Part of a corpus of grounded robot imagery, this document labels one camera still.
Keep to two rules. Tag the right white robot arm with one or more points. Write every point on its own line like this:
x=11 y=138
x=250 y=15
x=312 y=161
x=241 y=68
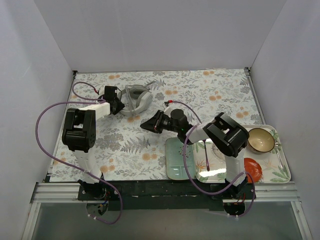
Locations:
x=227 y=135

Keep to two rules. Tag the silver spoon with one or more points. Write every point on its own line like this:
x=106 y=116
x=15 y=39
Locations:
x=276 y=145

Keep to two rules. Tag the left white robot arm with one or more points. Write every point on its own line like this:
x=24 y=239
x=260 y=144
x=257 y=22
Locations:
x=79 y=131

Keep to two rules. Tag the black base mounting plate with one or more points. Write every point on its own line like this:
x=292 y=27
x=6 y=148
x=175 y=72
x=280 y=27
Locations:
x=158 y=195

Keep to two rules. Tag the light green divided plate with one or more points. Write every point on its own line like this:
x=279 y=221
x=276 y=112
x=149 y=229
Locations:
x=175 y=169

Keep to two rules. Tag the red small plate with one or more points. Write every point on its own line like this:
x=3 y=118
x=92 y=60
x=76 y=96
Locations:
x=253 y=168

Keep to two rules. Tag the aluminium frame rail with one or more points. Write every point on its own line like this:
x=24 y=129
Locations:
x=165 y=210

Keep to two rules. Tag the purple iridescent fork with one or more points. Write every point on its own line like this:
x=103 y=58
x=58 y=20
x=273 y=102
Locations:
x=206 y=156

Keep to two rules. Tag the clear glass oval dish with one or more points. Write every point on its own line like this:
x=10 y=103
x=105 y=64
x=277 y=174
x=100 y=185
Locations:
x=218 y=153

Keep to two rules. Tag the white grey headphones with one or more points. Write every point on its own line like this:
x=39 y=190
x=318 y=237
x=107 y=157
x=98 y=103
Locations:
x=139 y=99

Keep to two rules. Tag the floral serving tray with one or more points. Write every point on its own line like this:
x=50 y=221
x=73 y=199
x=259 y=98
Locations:
x=269 y=162

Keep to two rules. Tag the brown ceramic bowl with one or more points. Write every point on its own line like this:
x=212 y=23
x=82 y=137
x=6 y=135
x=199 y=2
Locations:
x=260 y=141

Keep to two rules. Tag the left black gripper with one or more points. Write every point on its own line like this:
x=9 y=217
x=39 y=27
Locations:
x=116 y=105

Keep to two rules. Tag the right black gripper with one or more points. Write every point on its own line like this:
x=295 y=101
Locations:
x=159 y=122

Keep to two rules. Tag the floral patterned table mat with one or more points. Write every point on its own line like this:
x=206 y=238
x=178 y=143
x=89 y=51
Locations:
x=124 y=151

